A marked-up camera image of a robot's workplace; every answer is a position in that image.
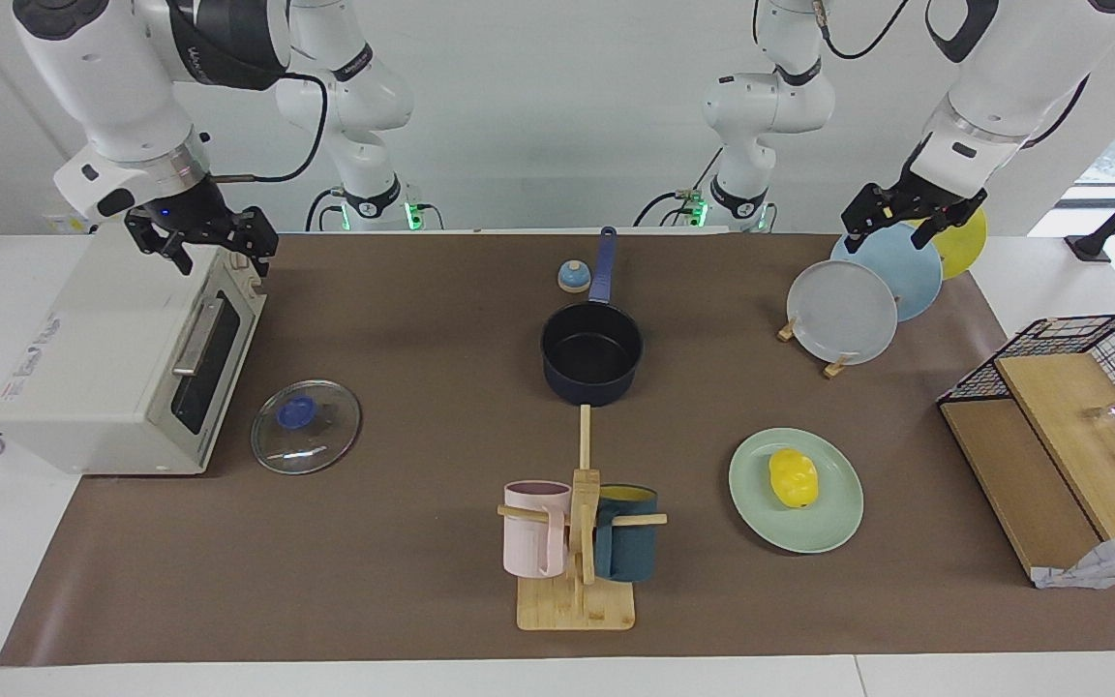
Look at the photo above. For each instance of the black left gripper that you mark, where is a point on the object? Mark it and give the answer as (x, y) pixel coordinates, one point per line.
(916, 203)

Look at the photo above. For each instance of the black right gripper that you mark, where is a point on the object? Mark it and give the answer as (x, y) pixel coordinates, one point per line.
(192, 221)

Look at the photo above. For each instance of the glass lid with blue knob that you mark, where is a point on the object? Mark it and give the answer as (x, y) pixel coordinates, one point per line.
(325, 426)

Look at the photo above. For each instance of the yellow potato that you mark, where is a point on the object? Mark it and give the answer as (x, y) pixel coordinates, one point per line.
(795, 479)

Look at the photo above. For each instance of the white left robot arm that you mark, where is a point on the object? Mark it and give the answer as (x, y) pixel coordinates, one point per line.
(1003, 87)

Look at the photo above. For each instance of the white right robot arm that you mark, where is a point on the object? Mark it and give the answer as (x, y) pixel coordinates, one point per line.
(103, 87)

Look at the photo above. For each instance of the light blue plate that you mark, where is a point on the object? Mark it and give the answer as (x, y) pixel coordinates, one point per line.
(906, 276)

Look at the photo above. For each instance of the yellow plate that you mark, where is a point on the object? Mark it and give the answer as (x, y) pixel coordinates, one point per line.
(964, 250)

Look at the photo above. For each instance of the grey plate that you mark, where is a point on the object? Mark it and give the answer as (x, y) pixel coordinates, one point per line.
(843, 312)

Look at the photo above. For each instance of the wooden plate rack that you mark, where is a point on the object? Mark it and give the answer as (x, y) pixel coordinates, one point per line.
(836, 367)

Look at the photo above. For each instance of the pale green plate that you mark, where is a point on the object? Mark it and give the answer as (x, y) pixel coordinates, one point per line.
(828, 528)

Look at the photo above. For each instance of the beige toaster oven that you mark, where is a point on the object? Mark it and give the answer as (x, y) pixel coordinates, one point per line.
(103, 387)

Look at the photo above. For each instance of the brown table mat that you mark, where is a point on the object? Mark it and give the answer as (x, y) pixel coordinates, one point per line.
(403, 542)

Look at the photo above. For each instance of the white patterned paper sheet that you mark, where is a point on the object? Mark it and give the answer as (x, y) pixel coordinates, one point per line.
(1099, 566)

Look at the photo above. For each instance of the pink mug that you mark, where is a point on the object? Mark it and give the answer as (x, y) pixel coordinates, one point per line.
(528, 542)

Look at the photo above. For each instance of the dark teal mug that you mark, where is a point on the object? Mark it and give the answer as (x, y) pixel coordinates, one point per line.
(630, 552)

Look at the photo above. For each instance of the wooden mug tree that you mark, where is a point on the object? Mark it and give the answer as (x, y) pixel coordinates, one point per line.
(577, 605)

